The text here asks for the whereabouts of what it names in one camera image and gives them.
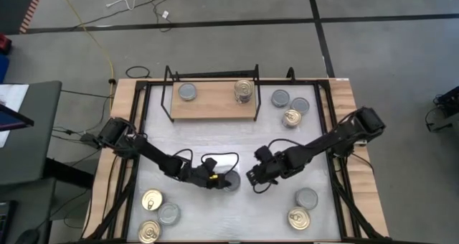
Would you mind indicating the white label sticker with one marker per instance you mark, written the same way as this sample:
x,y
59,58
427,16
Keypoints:
x,y
342,79

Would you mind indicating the wooden shelf black metal frame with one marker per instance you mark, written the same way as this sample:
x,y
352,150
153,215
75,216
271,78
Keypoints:
x,y
213,105

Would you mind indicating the white plug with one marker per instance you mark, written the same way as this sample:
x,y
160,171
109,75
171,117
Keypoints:
x,y
165,14

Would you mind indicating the silver lid green label can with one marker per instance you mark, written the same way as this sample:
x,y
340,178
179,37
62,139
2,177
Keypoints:
x,y
187,92
280,98
299,105
307,198
169,214
235,182

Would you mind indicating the white paper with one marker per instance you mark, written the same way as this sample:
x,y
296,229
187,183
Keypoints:
x,y
14,95

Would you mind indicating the gold lid blue label can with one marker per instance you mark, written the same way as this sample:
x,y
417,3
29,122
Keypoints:
x,y
149,232
244,87
299,218
291,118
244,100
151,200

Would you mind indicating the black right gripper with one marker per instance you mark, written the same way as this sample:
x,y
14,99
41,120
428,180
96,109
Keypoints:
x,y
272,168

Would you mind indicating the black metal table frame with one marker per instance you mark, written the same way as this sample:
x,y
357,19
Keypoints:
x,y
305,82

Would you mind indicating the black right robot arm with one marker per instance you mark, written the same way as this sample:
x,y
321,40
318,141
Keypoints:
x,y
333,140

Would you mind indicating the red object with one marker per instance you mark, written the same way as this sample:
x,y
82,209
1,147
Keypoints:
x,y
4,43

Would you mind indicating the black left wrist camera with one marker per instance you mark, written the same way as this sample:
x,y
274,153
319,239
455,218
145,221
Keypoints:
x,y
209,164

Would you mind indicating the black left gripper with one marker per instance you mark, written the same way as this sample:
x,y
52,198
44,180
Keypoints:
x,y
199,176

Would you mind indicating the blue object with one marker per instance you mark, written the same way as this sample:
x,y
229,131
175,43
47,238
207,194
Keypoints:
x,y
3,68

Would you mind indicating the grey desk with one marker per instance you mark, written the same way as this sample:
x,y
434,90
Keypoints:
x,y
32,147

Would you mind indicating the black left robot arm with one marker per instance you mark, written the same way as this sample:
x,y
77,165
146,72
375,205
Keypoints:
x,y
154,154

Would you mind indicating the dark mat striped edge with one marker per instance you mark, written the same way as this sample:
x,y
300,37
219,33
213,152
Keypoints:
x,y
14,7

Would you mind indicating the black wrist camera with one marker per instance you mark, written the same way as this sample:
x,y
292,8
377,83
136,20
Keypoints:
x,y
263,153
209,164

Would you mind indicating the dark desk monitor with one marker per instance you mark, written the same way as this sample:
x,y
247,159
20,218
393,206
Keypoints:
x,y
9,119

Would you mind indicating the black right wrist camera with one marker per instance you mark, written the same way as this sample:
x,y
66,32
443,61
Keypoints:
x,y
263,153

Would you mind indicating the dark keyboard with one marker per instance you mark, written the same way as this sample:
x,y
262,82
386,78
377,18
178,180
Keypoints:
x,y
5,219

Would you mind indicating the black desk base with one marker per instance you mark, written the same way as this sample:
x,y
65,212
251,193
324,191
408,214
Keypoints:
x,y
68,172

